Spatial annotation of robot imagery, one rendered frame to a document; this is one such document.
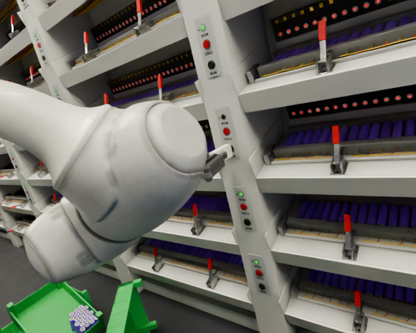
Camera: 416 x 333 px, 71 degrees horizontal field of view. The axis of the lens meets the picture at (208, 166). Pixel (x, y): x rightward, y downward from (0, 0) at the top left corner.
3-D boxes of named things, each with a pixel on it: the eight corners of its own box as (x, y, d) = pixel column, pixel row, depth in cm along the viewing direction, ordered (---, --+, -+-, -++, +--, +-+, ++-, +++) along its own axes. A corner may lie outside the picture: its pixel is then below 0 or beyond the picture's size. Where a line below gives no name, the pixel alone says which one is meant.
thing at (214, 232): (243, 256, 81) (225, 220, 74) (117, 231, 119) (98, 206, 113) (270, 205, 93) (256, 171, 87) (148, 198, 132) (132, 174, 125)
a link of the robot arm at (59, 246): (137, 243, 50) (175, 215, 41) (47, 306, 38) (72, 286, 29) (102, 191, 51) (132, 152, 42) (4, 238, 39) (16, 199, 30)
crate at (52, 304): (105, 326, 111) (103, 312, 108) (53, 372, 96) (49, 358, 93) (61, 285, 126) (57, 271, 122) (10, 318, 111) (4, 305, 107)
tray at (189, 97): (211, 119, 71) (187, 64, 65) (84, 140, 109) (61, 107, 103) (245, 84, 84) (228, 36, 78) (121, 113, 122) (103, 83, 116)
